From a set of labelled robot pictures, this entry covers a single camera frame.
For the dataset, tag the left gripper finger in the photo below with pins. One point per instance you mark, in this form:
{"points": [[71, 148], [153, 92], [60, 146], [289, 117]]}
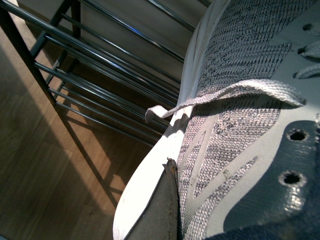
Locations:
{"points": [[161, 219]]}

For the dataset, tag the grey knit sneaker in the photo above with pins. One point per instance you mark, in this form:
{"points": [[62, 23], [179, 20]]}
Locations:
{"points": [[245, 133]]}

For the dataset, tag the black metal shoe rack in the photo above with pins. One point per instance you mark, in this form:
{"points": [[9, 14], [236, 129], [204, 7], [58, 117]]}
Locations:
{"points": [[62, 137]]}

